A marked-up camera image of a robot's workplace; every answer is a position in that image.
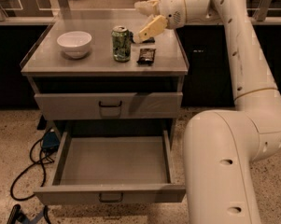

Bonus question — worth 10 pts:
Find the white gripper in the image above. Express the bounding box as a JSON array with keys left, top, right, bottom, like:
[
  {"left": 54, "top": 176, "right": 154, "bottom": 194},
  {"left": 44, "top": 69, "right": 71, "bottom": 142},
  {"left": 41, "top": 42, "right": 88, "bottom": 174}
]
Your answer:
[{"left": 134, "top": 0, "right": 186, "bottom": 40}]

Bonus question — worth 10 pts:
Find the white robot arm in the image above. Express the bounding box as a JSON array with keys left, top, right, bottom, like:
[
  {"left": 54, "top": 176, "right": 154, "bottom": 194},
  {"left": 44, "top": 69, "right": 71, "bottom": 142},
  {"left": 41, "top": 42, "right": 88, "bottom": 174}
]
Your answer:
[{"left": 134, "top": 0, "right": 281, "bottom": 224}]

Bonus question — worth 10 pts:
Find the green soda can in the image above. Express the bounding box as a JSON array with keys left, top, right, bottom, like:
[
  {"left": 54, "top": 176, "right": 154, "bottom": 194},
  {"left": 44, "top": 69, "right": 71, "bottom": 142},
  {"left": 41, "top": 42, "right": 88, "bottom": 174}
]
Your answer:
[{"left": 111, "top": 25, "right": 131, "bottom": 62}]

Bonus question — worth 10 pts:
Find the grey top drawer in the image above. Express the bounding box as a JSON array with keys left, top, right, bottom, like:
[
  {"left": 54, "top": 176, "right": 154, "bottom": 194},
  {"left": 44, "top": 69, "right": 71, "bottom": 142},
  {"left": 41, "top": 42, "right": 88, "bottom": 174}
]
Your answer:
[{"left": 35, "top": 92, "right": 182, "bottom": 120}]

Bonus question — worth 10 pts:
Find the grey drawer cabinet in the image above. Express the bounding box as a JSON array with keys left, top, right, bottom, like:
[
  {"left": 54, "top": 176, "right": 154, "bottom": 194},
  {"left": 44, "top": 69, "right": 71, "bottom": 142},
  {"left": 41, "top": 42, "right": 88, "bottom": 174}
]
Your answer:
[{"left": 21, "top": 9, "right": 189, "bottom": 134}]

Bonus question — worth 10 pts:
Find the grey open bottom drawer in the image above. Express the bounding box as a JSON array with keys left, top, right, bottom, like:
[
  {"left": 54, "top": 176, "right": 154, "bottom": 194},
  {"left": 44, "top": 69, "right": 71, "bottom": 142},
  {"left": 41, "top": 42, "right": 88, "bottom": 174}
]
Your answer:
[{"left": 35, "top": 132, "right": 185, "bottom": 205}]

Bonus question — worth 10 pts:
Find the blue snack packet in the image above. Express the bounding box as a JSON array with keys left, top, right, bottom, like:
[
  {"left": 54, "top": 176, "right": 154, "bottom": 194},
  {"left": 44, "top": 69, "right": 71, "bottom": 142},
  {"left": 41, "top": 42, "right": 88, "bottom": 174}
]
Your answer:
[{"left": 130, "top": 32, "right": 155, "bottom": 44}]

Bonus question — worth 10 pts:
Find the dark brown snack packet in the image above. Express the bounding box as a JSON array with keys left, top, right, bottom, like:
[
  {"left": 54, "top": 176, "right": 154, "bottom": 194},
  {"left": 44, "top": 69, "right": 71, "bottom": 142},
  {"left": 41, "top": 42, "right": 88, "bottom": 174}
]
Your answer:
[{"left": 137, "top": 49, "right": 156, "bottom": 65}]

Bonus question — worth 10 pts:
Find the white ceramic bowl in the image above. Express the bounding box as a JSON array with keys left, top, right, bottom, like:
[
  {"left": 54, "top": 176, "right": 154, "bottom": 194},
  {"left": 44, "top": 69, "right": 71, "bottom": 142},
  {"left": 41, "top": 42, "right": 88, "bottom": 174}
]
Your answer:
[{"left": 57, "top": 31, "right": 92, "bottom": 59}]

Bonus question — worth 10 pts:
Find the blue power box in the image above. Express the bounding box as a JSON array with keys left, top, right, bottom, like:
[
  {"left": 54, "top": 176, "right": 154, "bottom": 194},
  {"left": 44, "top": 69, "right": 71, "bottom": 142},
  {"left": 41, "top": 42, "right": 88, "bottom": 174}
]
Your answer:
[{"left": 41, "top": 132, "right": 60, "bottom": 152}]

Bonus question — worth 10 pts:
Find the black floor cable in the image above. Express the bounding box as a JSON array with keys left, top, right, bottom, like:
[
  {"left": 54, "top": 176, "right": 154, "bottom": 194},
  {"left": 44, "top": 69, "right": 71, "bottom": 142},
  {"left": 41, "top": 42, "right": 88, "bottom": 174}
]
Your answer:
[{"left": 9, "top": 138, "right": 55, "bottom": 202}]

